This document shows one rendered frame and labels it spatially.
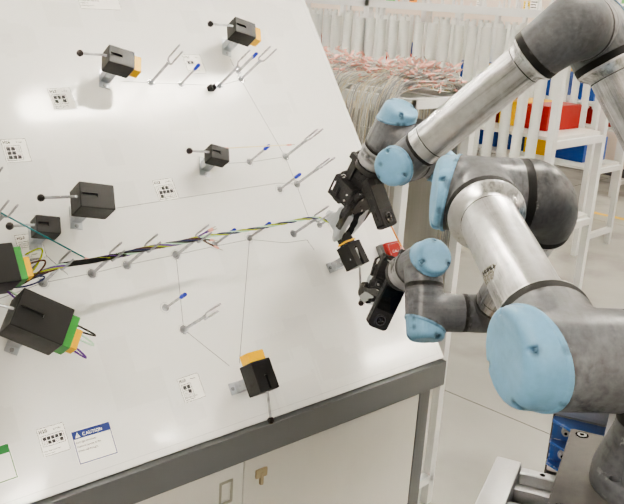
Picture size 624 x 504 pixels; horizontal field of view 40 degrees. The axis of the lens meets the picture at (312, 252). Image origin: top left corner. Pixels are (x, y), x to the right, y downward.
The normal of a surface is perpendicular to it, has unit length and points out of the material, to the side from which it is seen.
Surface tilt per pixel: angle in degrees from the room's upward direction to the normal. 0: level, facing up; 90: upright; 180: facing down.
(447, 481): 0
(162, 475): 90
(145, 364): 54
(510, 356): 92
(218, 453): 90
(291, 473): 90
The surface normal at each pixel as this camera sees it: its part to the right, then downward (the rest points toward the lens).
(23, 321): 0.58, -0.36
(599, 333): 0.10, -0.59
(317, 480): 0.67, 0.25
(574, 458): 0.07, -0.96
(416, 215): -0.69, 0.16
